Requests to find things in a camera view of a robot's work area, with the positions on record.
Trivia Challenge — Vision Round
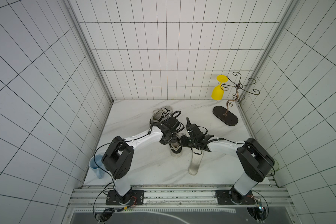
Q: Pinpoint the white insole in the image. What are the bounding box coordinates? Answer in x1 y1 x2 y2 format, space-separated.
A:
188 152 204 175

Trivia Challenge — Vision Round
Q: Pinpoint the black white sneaker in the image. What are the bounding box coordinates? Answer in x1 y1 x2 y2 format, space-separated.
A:
169 134 182 157
149 105 173 123

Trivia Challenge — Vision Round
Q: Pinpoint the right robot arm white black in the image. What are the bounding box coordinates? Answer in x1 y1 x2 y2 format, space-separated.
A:
179 118 274 204

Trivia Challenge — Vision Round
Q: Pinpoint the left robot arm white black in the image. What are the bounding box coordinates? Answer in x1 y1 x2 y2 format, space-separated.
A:
101 116 184 197

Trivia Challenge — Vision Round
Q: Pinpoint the yellow plastic wine glass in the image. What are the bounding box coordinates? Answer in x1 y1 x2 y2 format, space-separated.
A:
211 75 229 101

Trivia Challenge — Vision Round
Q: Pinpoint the light blue mug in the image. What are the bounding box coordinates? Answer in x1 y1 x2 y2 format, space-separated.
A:
89 154 106 179

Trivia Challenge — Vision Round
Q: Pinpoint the green plastic cup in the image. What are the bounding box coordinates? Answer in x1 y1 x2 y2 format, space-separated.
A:
272 158 280 174

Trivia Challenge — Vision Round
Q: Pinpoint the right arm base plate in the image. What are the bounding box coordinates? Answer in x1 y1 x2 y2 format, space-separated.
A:
215 189 256 205

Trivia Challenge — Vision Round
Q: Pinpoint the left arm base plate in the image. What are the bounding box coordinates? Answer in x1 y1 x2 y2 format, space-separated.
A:
105 190 145 206

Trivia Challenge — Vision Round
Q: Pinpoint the aluminium rail frame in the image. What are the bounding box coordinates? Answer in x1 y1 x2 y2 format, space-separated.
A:
63 184 301 224

